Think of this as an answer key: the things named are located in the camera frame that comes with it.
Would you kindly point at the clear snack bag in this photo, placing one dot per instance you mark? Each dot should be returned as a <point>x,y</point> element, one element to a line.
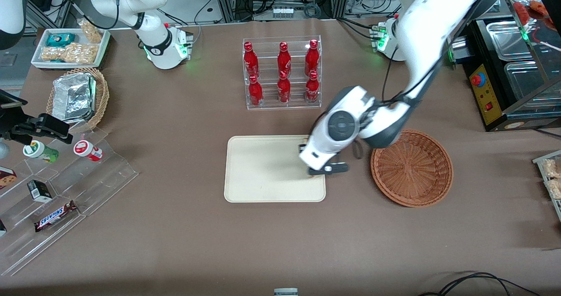
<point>554,188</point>
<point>552,169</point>

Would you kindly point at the red white-rimmed cup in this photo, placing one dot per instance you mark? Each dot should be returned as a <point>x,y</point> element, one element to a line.
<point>87,150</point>

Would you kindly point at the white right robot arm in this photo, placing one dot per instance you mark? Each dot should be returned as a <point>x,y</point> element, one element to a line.
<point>127,2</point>

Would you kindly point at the Snickers chocolate bar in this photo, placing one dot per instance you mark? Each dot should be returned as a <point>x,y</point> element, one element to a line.
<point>55,217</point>

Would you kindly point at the large clear peanut bag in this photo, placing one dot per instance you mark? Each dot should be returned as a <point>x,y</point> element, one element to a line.
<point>70,54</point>

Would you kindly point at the small dark packet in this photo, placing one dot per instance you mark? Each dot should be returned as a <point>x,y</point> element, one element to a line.
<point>2,228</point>

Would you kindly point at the green white-capped bottle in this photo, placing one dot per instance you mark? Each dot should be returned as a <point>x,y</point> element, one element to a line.
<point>41,151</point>

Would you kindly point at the white rectangular snack tray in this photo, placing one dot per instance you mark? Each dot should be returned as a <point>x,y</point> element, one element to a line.
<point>38,46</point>

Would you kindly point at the red fried food pieces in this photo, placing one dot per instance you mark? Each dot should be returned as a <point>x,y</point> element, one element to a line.
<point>537,8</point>

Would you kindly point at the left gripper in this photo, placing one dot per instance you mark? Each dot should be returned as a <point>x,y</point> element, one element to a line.
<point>301,147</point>

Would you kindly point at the red cola bottle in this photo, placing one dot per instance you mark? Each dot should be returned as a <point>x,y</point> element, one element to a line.
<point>250,59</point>
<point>256,92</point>
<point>284,59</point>
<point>312,57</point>
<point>312,90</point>
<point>284,90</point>

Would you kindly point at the white tray with snack bags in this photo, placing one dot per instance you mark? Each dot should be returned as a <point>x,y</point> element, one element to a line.
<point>540,159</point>

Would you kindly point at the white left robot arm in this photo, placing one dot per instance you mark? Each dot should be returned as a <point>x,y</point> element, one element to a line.
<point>438,15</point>

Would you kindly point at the clear acrylic stepped display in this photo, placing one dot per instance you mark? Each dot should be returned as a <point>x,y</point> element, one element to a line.
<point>101,177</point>

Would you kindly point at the cream plastic serving tray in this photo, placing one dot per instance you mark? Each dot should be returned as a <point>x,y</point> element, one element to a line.
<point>263,169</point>

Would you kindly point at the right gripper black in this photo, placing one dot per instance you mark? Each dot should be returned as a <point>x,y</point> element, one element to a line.
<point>18,124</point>

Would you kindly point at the silver foil pouch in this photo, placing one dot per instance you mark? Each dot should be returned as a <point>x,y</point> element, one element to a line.
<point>72,96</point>

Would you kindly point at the grey metal block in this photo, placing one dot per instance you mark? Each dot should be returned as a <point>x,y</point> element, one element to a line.
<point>285,292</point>

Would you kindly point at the clear acrylic bottle rack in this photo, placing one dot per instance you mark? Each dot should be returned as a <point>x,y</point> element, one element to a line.
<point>298,105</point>

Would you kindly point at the black food warmer cabinet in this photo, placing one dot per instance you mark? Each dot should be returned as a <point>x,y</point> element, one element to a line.
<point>486,94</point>

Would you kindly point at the light tan wicker basket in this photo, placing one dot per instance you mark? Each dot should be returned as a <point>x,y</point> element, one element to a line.
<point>103,94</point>

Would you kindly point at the teal snack packet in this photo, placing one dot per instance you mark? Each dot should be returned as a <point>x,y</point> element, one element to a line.
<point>60,39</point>

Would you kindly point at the brown round wicker basket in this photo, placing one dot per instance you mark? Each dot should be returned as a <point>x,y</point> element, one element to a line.
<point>412,173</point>

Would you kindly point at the small black box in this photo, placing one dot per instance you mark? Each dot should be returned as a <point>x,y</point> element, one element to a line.
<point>40,190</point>

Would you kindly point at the brown cookie box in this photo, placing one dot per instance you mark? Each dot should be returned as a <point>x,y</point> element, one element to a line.
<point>6,178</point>

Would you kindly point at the stainless steel pan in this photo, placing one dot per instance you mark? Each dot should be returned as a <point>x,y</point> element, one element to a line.
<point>526,79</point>
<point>508,39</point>

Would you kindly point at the small clear peanut bag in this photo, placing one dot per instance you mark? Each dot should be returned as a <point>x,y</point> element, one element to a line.
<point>91,32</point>

